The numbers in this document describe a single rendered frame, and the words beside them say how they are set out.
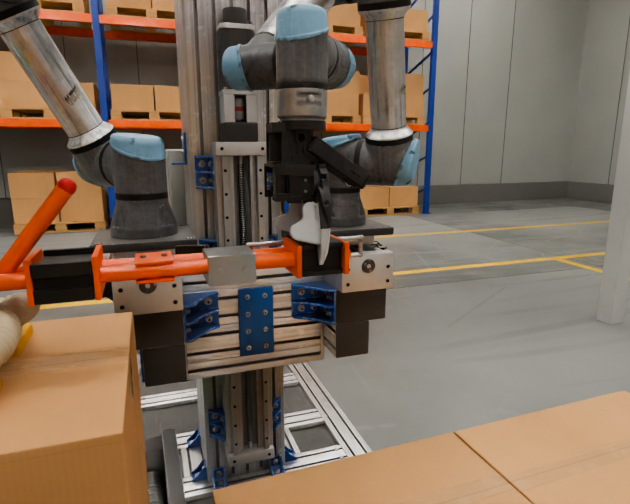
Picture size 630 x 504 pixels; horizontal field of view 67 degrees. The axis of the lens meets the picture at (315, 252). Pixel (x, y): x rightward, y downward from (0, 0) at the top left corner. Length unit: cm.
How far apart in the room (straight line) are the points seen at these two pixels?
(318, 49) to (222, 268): 33
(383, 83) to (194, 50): 50
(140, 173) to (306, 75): 55
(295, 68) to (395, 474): 85
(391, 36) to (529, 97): 1123
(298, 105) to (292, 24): 11
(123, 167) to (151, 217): 12
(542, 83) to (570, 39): 118
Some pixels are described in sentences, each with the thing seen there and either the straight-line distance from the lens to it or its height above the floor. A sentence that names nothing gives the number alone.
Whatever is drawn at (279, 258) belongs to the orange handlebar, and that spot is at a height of 108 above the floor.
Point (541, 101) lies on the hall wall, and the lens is 1256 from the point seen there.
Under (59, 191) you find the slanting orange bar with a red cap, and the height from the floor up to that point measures 119.
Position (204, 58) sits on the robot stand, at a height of 146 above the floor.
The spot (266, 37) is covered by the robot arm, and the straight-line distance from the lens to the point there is 90.
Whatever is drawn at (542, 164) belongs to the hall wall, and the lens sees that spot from 1268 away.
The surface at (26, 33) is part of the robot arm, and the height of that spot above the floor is 147.
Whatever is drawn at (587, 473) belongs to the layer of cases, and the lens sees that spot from 129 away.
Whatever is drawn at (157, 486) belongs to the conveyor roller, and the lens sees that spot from 116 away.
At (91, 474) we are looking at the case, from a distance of 60.
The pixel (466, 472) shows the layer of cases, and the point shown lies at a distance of 120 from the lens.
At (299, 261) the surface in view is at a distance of 70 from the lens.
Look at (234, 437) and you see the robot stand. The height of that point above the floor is 42.
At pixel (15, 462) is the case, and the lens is 60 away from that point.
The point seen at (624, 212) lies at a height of 80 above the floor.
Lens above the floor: 124
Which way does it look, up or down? 13 degrees down
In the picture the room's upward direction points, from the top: straight up
